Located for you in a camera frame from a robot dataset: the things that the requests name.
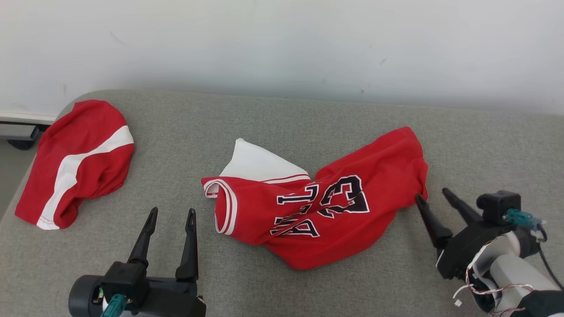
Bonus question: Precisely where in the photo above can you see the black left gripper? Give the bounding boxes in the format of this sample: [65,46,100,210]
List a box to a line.
[68,207,207,317]

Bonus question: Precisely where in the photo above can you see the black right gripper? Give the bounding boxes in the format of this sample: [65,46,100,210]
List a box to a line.
[416,188,541,280]

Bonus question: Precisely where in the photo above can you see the red jersey with white sleeves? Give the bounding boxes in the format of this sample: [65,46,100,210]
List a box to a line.
[201,126,429,270]

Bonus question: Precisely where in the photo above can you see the red shorts with white stripe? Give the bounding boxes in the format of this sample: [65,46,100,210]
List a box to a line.
[15,100,135,230]

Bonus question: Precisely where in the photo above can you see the grey fabric sofa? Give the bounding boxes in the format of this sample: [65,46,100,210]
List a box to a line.
[0,89,564,317]

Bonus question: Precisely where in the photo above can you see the white baseboard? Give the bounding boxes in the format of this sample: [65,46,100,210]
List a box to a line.
[0,110,59,126]

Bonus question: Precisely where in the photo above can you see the red white wire bundle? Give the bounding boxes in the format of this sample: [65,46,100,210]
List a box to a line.
[453,240,536,316]

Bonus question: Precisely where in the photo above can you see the black cable with teal plug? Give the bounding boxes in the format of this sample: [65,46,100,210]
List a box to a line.
[506,208,564,291]
[100,294,129,317]

